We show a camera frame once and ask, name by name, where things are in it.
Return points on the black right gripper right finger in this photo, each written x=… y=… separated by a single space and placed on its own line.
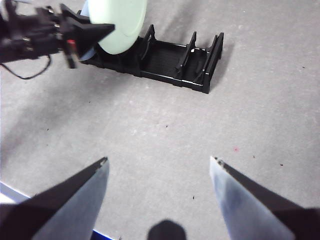
x=255 y=205

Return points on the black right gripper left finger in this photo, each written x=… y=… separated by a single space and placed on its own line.
x=55 y=205

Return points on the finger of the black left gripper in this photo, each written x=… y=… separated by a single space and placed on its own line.
x=71 y=16
x=90 y=35

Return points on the light blue round plate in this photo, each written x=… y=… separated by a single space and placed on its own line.
x=88 y=54

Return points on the pale green round plate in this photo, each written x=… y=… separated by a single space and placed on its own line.
x=120 y=20

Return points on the black plastic plate rack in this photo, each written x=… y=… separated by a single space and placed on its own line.
x=170 y=62

